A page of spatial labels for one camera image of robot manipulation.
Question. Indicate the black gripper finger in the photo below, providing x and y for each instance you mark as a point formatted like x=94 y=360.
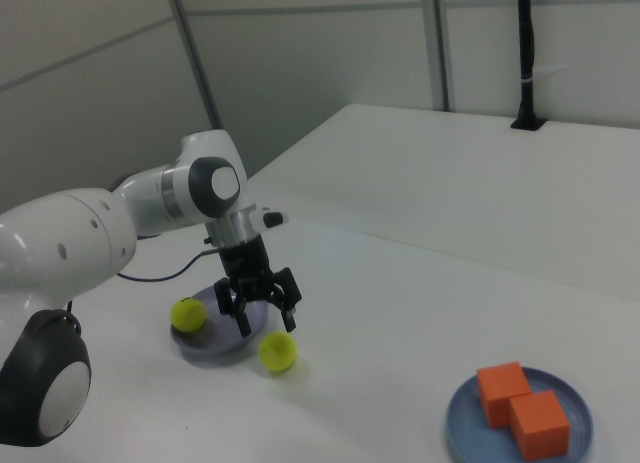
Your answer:
x=226 y=298
x=289 y=293

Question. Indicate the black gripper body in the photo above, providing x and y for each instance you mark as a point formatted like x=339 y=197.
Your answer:
x=245 y=265

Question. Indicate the yellow tennis ball black print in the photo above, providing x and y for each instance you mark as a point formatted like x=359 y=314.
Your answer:
x=188 y=315

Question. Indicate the plain yellow tennis ball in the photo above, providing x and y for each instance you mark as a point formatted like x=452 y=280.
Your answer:
x=276 y=352

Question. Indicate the orange foam cube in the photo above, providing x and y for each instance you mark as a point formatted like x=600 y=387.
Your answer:
x=500 y=383
x=540 y=423

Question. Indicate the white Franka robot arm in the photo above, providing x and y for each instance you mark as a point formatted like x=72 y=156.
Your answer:
x=60 y=243

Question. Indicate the purple plate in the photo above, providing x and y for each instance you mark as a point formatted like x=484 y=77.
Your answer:
x=220 y=340

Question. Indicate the blue plate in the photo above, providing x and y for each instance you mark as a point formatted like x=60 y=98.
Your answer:
x=465 y=423

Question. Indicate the black clamp-on pole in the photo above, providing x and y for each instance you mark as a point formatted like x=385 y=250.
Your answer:
x=525 y=58

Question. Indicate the grey metal partition post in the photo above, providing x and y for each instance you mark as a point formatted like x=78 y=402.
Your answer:
x=442 y=43
x=197 y=58

